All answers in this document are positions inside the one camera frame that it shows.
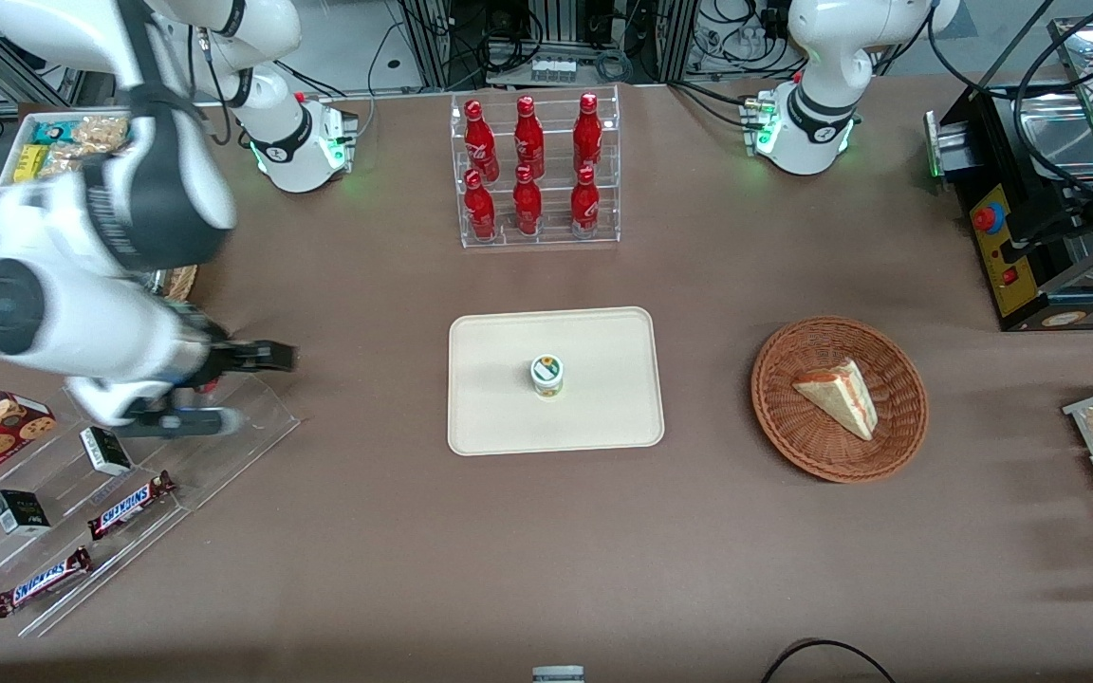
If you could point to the clear acrylic bottle rack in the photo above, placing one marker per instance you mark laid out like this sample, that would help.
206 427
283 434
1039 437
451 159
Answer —
551 237

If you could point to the white power strip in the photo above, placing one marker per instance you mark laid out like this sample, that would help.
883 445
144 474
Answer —
553 69

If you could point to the small wicker basket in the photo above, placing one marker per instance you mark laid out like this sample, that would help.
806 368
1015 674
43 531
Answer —
178 283

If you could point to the yellow snack packet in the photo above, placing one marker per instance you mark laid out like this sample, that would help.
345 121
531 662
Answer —
29 163

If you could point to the small yogurt cup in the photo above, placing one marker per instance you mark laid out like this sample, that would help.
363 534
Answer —
547 376

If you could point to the wrapped triangle sandwich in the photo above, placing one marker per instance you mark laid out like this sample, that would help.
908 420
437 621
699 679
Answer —
845 394

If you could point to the gray metal mount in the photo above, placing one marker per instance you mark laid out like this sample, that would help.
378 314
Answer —
558 674

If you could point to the red cola bottle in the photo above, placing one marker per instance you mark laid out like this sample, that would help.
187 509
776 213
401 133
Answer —
527 204
480 209
480 138
528 133
587 133
584 204

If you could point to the black food warmer appliance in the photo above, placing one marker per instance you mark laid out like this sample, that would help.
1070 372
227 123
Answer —
1030 285

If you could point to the round brown wicker basket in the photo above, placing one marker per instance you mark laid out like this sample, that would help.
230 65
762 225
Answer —
812 446

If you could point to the Snickers chocolate bar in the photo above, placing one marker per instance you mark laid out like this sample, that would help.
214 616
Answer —
129 506
39 582

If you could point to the cream plastic tray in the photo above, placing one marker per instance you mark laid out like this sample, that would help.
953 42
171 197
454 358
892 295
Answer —
603 379

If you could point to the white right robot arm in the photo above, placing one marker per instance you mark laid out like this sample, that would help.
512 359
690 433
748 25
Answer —
82 327

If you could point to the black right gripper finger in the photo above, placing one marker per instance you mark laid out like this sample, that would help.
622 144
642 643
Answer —
267 349
267 364

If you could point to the teal snack packet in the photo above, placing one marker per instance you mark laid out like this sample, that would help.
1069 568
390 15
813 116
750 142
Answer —
55 133

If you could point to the clear acrylic tiered stand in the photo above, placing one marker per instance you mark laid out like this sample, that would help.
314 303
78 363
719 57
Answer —
224 427

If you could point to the white snack bin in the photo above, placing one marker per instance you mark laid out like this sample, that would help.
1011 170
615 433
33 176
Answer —
8 156

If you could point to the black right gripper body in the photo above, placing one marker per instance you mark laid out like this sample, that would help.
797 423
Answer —
224 355

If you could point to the small black box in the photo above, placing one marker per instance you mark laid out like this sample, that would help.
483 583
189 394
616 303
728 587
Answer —
20 512
105 452

